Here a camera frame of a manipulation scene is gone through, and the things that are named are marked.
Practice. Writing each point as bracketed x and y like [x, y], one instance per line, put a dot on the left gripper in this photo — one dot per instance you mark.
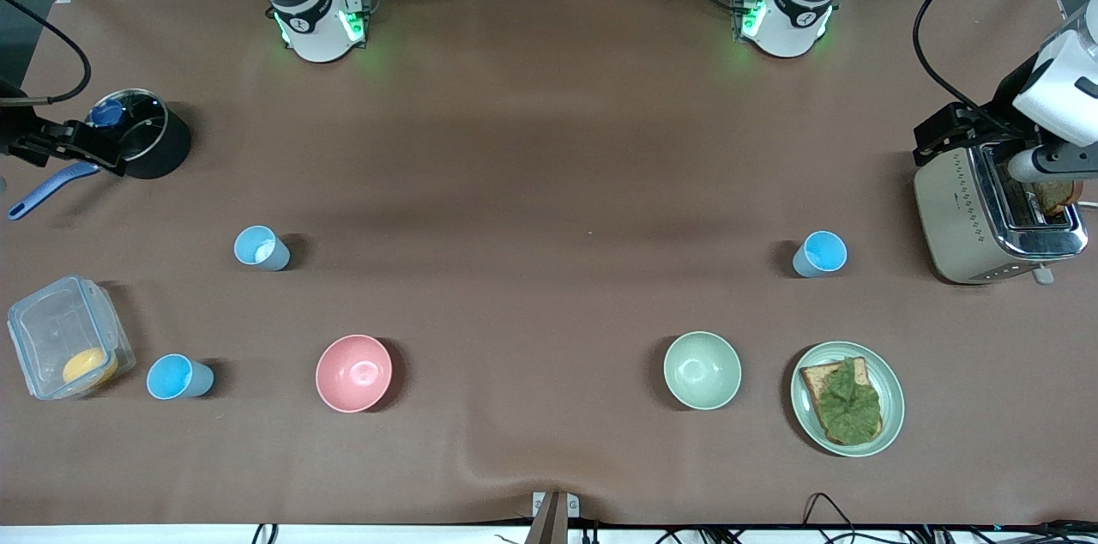
[995, 105]

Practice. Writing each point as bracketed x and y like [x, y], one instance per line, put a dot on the light blue plastic cup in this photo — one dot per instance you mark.
[819, 255]
[262, 249]
[176, 377]

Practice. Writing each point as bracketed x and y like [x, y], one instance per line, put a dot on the glass lid with blue knob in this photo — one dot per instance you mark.
[141, 117]

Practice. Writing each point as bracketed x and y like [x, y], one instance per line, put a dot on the beige and chrome toaster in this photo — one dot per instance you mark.
[961, 218]

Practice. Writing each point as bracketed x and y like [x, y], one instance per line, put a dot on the dark toasted bread slice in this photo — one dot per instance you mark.
[1057, 196]

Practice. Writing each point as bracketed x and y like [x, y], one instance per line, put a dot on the clear plastic food container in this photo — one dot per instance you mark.
[51, 329]

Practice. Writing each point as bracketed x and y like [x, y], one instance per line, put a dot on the orange round food piece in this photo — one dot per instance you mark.
[90, 366]

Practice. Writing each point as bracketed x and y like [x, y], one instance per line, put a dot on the pale green plate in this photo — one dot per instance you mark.
[892, 394]

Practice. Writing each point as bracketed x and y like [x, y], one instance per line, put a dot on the brown bread slice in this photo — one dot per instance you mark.
[815, 385]

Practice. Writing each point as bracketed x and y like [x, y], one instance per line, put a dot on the green lettuce leaf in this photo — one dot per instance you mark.
[851, 402]

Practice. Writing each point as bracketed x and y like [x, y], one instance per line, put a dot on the pale green bowl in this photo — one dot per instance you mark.
[702, 371]

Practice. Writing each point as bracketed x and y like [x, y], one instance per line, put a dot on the pink bowl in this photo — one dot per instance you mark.
[353, 374]

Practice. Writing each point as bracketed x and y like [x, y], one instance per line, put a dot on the brown table mat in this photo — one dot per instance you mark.
[549, 149]

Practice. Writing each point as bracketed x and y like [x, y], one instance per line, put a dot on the aluminium profile bracket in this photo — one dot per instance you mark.
[553, 518]

